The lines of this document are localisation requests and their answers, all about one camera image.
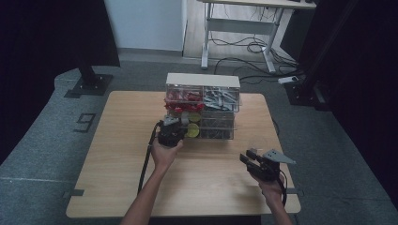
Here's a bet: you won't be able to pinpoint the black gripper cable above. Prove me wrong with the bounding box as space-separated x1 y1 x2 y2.
136 119 164 195
278 169 289 208

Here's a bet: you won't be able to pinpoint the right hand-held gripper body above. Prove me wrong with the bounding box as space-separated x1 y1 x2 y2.
247 149 297 183

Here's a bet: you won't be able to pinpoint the black metal stand frame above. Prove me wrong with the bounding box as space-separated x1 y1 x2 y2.
283 0 360 113

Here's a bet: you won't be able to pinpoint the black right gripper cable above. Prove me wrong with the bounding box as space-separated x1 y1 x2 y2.
278 169 289 208

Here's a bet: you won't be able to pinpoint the clear drawer organizer white lid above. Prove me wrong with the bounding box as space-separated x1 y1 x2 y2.
164 72 241 141

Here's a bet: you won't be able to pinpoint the person's left hand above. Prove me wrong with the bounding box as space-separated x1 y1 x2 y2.
150 139 185 175

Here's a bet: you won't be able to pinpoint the black stand with base plate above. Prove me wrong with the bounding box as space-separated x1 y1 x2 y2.
64 55 115 98

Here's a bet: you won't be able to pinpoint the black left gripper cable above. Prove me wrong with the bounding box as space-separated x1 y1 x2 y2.
136 119 164 195

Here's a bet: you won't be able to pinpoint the yellow-green round capsule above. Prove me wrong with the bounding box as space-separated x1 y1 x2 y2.
186 123 201 139
188 112 203 124

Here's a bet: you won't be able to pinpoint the long black floor cable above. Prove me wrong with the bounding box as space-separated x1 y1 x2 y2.
213 57 305 84

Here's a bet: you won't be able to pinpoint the white frame desk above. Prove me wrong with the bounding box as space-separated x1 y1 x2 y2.
196 0 317 75

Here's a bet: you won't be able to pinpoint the person's right hand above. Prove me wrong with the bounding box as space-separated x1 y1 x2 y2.
257 173 286 204

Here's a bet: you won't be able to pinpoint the clear glass cup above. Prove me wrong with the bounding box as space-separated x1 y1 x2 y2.
248 135 268 156

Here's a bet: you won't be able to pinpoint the pile of red packets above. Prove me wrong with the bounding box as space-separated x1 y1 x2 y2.
164 87 205 113

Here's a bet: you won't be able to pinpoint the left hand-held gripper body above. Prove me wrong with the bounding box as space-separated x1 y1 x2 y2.
157 115 188 148

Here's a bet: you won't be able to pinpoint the black tape floor marker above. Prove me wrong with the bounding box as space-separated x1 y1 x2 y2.
73 112 97 134

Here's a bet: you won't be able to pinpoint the black tape strip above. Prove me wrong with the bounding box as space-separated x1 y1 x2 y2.
285 187 305 198
63 188 85 200

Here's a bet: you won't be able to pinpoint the pile of grey packets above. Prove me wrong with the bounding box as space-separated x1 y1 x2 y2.
203 87 240 112

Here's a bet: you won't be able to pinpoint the coiled black floor cables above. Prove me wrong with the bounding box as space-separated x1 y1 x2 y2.
208 31 299 68

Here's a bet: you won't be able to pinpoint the pile of dark packets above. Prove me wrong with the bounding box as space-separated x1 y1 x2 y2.
200 113 235 140

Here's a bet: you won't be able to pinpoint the white power strip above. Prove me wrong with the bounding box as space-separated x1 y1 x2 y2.
277 75 299 85

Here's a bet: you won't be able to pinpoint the black curtain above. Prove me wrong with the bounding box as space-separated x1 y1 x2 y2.
0 0 121 165
280 0 398 203

